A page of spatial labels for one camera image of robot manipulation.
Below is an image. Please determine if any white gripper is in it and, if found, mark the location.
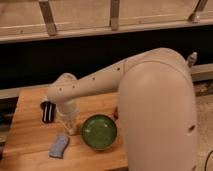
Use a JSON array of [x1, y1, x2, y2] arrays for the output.
[[41, 96, 56, 123]]

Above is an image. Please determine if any small clear plastic bottle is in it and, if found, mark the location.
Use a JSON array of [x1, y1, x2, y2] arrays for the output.
[[62, 116, 78, 136]]

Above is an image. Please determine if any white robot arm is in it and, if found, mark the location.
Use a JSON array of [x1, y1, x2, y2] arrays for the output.
[[45, 48, 197, 171]]

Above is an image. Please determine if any blue sponge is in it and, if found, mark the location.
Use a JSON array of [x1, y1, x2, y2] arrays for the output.
[[49, 133, 69, 159]]

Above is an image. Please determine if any green bowl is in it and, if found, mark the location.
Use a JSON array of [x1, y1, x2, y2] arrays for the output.
[[81, 114, 117, 150]]

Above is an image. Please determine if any brush with red handle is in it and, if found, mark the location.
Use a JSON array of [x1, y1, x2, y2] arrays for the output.
[[113, 107, 119, 120]]

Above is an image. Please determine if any left metal bracket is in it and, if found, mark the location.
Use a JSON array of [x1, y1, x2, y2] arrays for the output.
[[38, 0, 57, 36]]

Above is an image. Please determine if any metal bracket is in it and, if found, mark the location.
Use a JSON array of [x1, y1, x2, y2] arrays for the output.
[[38, 0, 57, 36], [109, 0, 120, 31], [188, 0, 208, 23]]

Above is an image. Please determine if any middle metal bracket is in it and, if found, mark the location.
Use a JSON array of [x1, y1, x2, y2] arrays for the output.
[[109, 0, 120, 31]]

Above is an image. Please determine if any black cable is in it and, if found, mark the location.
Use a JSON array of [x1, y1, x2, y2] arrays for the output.
[[203, 149, 213, 171]]

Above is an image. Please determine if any right metal bracket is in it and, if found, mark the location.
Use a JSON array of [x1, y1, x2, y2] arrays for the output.
[[188, 0, 208, 23]]

